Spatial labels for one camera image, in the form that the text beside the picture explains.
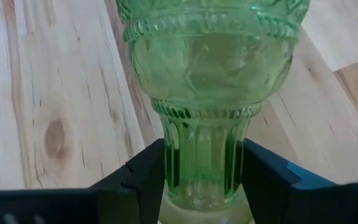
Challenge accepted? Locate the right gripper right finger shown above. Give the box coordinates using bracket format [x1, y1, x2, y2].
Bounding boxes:
[242, 139, 358, 224]

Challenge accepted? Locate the green bulbous glass vase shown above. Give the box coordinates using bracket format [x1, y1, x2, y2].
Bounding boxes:
[116, 0, 311, 224]

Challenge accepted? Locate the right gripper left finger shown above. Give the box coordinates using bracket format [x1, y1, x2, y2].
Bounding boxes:
[0, 138, 166, 224]

